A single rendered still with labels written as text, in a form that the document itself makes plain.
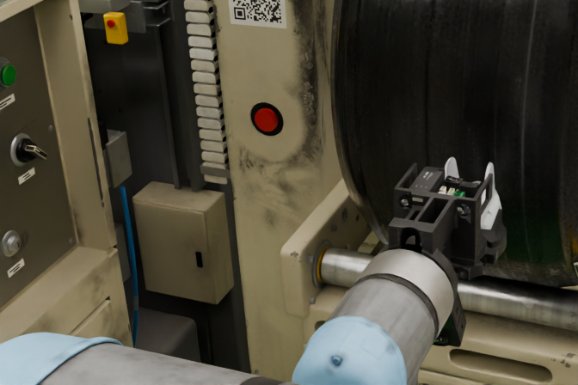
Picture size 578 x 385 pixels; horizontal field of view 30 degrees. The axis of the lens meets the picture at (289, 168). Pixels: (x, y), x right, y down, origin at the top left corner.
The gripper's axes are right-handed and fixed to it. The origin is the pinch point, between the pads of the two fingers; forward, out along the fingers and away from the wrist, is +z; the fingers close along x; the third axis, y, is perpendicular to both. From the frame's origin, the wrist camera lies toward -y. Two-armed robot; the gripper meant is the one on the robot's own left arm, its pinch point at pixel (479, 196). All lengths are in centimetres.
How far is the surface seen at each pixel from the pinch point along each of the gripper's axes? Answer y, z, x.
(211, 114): -5.6, 21.1, 41.3
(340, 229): -19.2, 20.8, 23.9
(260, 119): -4.5, 19.6, 33.4
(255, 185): -14.3, 20.1, 35.2
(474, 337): -24.4, 10.8, 3.5
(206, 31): 5.8, 21.1, 40.6
